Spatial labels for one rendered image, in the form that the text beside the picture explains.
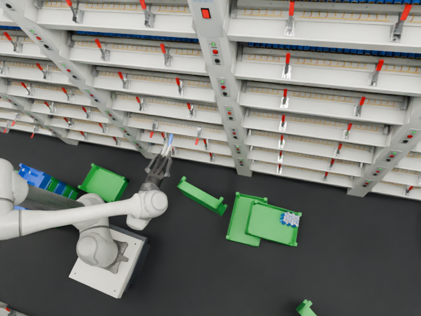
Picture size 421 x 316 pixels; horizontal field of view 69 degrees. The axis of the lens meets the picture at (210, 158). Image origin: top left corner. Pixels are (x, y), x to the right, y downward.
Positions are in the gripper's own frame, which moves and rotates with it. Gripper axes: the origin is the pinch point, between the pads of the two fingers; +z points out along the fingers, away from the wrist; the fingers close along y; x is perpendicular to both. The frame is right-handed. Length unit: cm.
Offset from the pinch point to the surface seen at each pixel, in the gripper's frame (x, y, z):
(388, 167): 8, -104, 19
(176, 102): -14.2, -1.4, 19.8
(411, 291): 66, -136, -21
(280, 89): -34, -51, 18
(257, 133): 4.9, -41.4, 22.4
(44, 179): 30, 85, -21
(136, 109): -10.9, 19.7, 14.1
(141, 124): 7.6, 25.0, 17.2
